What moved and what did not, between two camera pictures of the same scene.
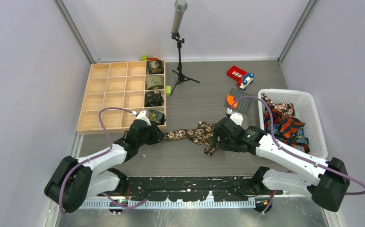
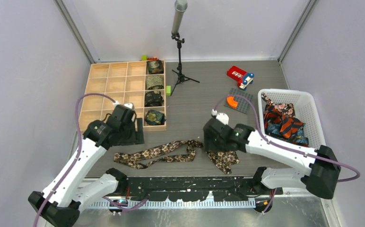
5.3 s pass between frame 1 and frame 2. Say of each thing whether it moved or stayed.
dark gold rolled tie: stayed
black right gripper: stayed
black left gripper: moved
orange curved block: stayed
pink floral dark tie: stayed
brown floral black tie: moved
